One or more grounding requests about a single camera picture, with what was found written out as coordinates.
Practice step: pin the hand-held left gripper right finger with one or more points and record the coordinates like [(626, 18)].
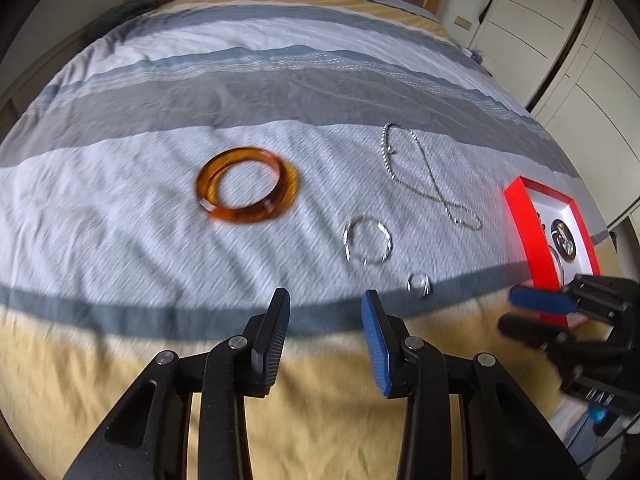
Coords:
[(376, 345)]

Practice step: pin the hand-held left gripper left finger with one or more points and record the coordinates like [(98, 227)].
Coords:
[(274, 340)]

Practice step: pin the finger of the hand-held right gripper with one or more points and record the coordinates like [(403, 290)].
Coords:
[(537, 299), (530, 330)]

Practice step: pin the dark olive bangle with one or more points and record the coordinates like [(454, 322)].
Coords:
[(570, 256)]

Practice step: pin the red cardboard box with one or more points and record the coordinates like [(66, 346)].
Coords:
[(525, 230)]

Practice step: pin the amber bangle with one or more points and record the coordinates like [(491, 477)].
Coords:
[(287, 180)]

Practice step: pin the striped bed blanket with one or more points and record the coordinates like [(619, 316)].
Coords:
[(250, 95)]

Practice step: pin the white wardrobe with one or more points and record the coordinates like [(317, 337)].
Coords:
[(575, 50)]

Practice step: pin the small purple box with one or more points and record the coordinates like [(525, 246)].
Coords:
[(475, 55)]

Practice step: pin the low side cabinet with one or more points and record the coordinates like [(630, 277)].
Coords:
[(35, 75)]

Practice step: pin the blue-grey cloth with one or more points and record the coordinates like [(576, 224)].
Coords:
[(120, 15)]

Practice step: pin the wall switch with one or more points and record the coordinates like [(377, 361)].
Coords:
[(463, 23)]

